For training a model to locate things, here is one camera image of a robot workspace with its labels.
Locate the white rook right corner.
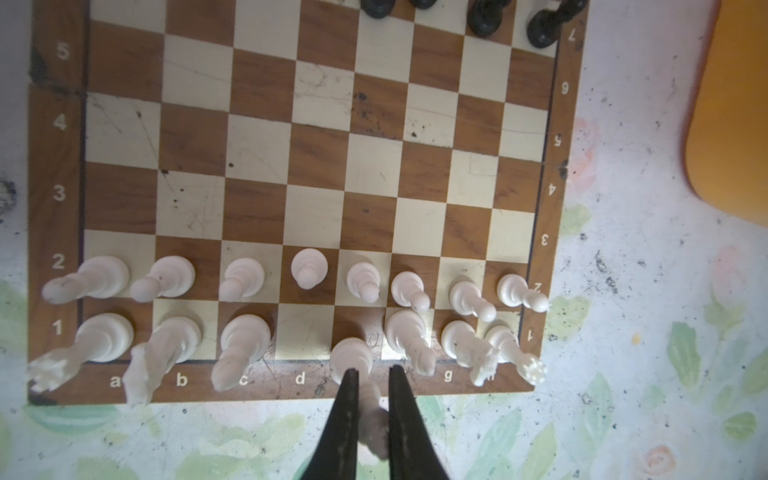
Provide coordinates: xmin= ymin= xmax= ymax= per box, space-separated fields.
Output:
xmin=485 ymin=326 xmax=548 ymax=386

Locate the black pawn on board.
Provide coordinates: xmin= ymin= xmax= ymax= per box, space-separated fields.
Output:
xmin=467 ymin=0 xmax=511 ymax=38
xmin=360 ymin=0 xmax=395 ymax=19
xmin=526 ymin=0 xmax=588 ymax=49

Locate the white king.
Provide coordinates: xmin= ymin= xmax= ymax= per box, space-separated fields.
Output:
xmin=330 ymin=337 xmax=389 ymax=460

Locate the white bishop on board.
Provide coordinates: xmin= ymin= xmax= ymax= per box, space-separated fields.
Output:
xmin=211 ymin=314 xmax=271 ymax=392

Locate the white bishop right side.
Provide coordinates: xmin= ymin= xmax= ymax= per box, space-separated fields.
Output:
xmin=384 ymin=309 xmax=437 ymax=377

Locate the white knight right side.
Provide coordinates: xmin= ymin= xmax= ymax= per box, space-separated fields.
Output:
xmin=440 ymin=320 xmax=499 ymax=387

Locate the white knight on board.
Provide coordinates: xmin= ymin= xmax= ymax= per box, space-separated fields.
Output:
xmin=122 ymin=316 xmax=202 ymax=405

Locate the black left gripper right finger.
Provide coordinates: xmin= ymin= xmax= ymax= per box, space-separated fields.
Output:
xmin=389 ymin=365 xmax=448 ymax=480

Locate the floral table mat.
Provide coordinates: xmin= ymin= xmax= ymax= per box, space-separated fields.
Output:
xmin=1 ymin=1 xmax=767 ymax=479

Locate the yellow plastic bin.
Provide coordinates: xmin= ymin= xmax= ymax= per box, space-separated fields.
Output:
xmin=684 ymin=1 xmax=767 ymax=227

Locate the white rook corner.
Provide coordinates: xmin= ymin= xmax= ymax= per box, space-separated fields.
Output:
xmin=485 ymin=326 xmax=548 ymax=386
xmin=27 ymin=313 xmax=135 ymax=393

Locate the white pawn on board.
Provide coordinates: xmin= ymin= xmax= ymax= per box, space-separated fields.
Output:
xmin=391 ymin=271 xmax=431 ymax=314
xmin=497 ymin=274 xmax=550 ymax=313
xmin=346 ymin=262 xmax=381 ymax=304
xmin=42 ymin=255 xmax=130 ymax=305
xmin=219 ymin=257 xmax=265 ymax=302
xmin=449 ymin=281 xmax=497 ymax=323
xmin=130 ymin=256 xmax=196 ymax=303
xmin=291 ymin=248 xmax=329 ymax=290

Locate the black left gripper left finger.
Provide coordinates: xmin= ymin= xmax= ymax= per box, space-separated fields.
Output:
xmin=301 ymin=368 xmax=359 ymax=480

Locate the white rook left corner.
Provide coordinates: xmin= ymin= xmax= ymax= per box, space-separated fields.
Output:
xmin=27 ymin=313 xmax=135 ymax=393

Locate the wooden chess board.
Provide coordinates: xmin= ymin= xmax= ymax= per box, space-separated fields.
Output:
xmin=28 ymin=1 xmax=588 ymax=402

